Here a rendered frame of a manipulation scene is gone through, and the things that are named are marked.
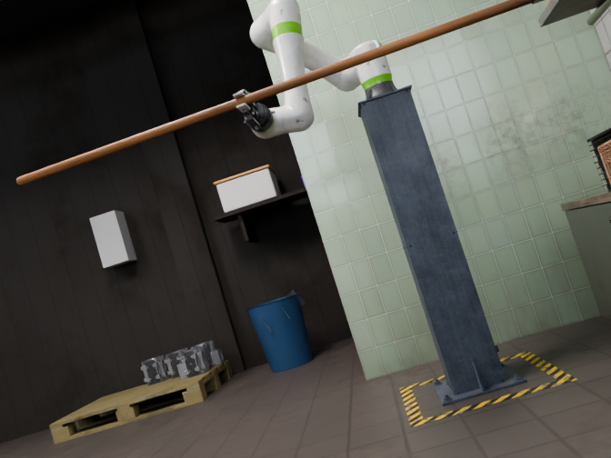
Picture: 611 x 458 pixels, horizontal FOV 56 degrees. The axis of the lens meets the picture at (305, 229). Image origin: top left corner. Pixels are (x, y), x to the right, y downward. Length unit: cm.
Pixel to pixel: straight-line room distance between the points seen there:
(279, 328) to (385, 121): 222
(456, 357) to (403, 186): 68
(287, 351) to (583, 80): 253
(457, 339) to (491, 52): 153
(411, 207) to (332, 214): 83
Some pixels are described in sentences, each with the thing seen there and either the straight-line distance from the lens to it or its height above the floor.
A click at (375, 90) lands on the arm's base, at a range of 241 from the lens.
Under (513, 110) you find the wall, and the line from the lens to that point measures 314.
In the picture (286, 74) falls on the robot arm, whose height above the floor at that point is 134.
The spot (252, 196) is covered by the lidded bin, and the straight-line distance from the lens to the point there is 445.
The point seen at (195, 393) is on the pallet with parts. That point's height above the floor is 7.
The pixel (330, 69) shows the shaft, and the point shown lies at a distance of 183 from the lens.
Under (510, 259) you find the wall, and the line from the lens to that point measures 306.
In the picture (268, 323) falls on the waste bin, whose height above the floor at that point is 36.
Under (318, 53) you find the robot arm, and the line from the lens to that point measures 252.
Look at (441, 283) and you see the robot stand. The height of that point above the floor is 43.
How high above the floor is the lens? 63
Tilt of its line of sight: 4 degrees up
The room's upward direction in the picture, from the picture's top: 17 degrees counter-clockwise
